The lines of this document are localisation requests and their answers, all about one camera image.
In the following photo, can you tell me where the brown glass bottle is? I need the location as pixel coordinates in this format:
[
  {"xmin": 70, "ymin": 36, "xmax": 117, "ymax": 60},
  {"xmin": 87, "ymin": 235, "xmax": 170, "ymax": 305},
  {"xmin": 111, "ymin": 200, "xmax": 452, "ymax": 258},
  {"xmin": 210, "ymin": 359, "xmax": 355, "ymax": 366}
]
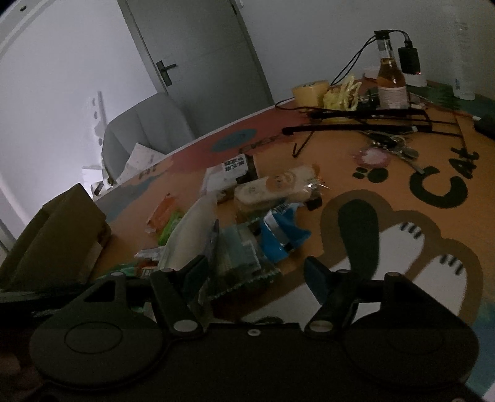
[{"xmin": 376, "ymin": 30, "xmax": 409, "ymax": 111}]

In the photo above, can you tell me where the small green snack packet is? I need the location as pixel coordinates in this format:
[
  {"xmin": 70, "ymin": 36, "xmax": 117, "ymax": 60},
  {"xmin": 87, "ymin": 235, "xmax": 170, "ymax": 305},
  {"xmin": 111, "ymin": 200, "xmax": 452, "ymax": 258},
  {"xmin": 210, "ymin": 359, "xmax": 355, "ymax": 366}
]
[{"xmin": 158, "ymin": 211, "xmax": 187, "ymax": 246}]

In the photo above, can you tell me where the brown cardboard box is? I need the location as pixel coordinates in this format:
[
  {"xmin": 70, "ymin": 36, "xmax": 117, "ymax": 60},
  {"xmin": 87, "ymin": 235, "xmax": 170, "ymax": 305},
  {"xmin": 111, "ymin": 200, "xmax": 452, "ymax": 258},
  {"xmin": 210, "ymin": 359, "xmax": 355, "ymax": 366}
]
[{"xmin": 0, "ymin": 183, "xmax": 113, "ymax": 294}]

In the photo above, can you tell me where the small orange snack packet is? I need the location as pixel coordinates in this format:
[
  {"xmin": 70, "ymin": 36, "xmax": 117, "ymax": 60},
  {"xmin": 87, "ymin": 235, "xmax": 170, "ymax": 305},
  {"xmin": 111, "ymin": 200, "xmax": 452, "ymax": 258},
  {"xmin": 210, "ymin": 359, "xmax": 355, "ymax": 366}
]
[{"xmin": 146, "ymin": 194, "xmax": 179, "ymax": 235}]

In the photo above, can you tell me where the black and white snack packet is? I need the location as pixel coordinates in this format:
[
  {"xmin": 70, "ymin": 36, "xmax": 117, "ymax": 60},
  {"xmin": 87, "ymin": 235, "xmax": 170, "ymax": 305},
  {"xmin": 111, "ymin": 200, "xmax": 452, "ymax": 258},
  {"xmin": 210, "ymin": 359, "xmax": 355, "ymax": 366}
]
[{"xmin": 200, "ymin": 154, "xmax": 259, "ymax": 196}]

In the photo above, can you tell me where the bread packet with orange label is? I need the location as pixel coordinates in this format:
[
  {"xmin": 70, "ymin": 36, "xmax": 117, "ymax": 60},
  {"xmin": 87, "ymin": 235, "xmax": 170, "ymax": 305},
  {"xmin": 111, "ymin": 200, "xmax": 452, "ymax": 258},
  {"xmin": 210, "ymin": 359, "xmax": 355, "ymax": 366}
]
[{"xmin": 234, "ymin": 164, "xmax": 330, "ymax": 214}]

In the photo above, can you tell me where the grey door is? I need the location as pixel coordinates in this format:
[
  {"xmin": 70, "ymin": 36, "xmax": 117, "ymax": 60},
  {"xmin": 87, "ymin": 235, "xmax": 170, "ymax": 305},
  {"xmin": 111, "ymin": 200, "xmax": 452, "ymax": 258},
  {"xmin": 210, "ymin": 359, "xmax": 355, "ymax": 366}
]
[{"xmin": 119, "ymin": 0, "xmax": 276, "ymax": 140}]

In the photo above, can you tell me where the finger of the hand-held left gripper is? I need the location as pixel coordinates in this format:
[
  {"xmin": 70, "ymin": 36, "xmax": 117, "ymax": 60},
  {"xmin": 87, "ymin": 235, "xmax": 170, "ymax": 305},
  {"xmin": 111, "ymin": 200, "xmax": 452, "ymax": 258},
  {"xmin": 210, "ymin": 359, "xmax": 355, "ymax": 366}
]
[{"xmin": 0, "ymin": 290, "xmax": 93, "ymax": 310}]

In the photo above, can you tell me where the black cable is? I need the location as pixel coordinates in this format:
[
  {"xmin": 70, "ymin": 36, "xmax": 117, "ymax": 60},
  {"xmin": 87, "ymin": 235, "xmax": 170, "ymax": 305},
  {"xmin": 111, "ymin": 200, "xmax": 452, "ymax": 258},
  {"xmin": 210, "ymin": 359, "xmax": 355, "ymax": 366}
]
[{"xmin": 274, "ymin": 32, "xmax": 388, "ymax": 111}]

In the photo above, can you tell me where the yellow tape roll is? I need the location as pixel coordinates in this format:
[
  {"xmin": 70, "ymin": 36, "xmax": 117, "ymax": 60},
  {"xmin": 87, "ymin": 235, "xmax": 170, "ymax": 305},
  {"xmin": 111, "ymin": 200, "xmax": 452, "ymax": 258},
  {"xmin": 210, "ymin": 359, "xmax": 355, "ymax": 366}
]
[{"xmin": 291, "ymin": 80, "xmax": 330, "ymax": 108}]

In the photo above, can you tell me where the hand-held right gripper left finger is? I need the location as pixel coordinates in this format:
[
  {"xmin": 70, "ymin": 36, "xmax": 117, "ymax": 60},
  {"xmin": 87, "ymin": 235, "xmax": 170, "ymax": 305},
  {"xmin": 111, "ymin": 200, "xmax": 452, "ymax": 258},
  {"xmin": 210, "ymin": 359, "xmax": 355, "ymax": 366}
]
[{"xmin": 77, "ymin": 255, "xmax": 210, "ymax": 341}]

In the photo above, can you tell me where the metal door handle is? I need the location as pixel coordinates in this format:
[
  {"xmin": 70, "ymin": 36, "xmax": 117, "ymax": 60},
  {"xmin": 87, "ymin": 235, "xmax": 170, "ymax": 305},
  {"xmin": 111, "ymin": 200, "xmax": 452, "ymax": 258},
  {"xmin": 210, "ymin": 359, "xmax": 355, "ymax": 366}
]
[{"xmin": 155, "ymin": 60, "xmax": 178, "ymax": 88}]

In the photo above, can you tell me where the white patterned paper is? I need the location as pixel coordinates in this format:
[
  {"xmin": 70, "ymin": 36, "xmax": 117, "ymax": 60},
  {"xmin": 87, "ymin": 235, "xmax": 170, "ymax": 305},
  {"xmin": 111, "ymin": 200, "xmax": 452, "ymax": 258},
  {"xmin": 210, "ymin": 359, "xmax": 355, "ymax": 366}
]
[{"xmin": 115, "ymin": 142, "xmax": 168, "ymax": 185}]

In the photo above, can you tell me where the grey chair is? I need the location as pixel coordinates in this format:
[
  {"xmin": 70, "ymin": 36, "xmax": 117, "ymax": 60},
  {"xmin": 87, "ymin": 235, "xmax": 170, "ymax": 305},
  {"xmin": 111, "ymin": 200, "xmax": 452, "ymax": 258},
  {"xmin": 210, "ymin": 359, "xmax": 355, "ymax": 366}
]
[{"xmin": 101, "ymin": 93, "xmax": 195, "ymax": 183}]

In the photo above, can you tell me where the clear plastic water bottle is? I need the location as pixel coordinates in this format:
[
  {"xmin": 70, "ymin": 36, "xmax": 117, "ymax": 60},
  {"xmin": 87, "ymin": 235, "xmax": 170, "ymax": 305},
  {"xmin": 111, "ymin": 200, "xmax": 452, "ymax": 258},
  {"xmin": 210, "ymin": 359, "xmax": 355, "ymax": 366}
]
[{"xmin": 452, "ymin": 17, "xmax": 479, "ymax": 101}]

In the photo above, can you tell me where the black metal folding stand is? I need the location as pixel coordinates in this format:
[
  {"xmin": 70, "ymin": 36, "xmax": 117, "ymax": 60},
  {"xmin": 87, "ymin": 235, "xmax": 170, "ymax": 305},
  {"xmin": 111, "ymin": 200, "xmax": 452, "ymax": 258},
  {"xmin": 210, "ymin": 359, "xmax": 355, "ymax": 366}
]
[{"xmin": 282, "ymin": 107, "xmax": 465, "ymax": 160}]

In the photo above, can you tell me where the pink round keychain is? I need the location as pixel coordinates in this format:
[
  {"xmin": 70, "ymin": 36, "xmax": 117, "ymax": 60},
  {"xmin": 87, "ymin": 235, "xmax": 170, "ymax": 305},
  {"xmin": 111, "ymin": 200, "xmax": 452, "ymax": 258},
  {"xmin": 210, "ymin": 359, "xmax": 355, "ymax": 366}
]
[{"xmin": 353, "ymin": 148, "xmax": 390, "ymax": 168}]

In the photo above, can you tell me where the bunch of keys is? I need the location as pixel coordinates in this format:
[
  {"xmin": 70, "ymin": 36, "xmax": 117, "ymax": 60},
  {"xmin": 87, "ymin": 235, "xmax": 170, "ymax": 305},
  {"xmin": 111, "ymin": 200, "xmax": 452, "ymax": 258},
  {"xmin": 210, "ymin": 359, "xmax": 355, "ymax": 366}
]
[{"xmin": 359, "ymin": 130, "xmax": 427, "ymax": 173}]

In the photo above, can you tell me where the yellow plastic bag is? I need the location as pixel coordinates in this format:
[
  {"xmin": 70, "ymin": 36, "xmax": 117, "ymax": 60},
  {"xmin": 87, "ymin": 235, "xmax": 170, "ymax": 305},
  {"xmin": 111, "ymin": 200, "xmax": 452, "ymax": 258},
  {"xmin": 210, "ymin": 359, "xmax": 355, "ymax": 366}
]
[{"xmin": 322, "ymin": 75, "xmax": 363, "ymax": 111}]

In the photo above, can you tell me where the white wall rack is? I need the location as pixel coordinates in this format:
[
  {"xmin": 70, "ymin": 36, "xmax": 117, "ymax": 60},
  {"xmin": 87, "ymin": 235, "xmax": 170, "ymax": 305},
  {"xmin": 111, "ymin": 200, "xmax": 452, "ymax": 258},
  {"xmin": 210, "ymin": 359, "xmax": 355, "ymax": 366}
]
[{"xmin": 82, "ymin": 90, "xmax": 108, "ymax": 137}]

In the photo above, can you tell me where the blue snack packet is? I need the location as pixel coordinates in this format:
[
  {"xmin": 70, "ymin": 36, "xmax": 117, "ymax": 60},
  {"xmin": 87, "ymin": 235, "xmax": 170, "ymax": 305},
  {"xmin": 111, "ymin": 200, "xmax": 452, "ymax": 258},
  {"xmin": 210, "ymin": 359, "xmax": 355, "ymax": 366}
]
[{"xmin": 258, "ymin": 204, "xmax": 312, "ymax": 266}]

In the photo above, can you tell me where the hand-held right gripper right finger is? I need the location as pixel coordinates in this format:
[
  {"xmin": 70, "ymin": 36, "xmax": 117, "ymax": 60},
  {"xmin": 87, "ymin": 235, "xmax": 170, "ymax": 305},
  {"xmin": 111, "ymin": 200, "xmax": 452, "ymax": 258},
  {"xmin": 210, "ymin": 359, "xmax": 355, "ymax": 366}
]
[{"xmin": 303, "ymin": 256, "xmax": 423, "ymax": 341}]

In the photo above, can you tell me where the black flat device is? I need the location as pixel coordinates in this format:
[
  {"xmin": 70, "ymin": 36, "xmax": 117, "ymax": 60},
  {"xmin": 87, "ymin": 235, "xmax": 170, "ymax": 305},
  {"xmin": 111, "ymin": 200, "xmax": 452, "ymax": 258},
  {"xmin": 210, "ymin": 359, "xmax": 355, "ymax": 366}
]
[{"xmin": 473, "ymin": 117, "xmax": 495, "ymax": 139}]

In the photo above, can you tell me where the clear green-edged snack packet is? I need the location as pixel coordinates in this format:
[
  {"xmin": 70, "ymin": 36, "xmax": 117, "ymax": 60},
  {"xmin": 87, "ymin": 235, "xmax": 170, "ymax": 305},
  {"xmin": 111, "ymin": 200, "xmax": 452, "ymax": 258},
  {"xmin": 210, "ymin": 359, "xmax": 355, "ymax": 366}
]
[{"xmin": 201, "ymin": 222, "xmax": 284, "ymax": 308}]

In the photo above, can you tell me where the black charger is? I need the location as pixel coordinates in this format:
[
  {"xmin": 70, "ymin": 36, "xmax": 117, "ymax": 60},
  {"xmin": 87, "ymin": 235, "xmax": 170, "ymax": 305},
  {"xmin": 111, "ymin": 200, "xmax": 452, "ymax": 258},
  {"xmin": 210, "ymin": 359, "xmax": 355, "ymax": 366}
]
[{"xmin": 398, "ymin": 39, "xmax": 421, "ymax": 75}]

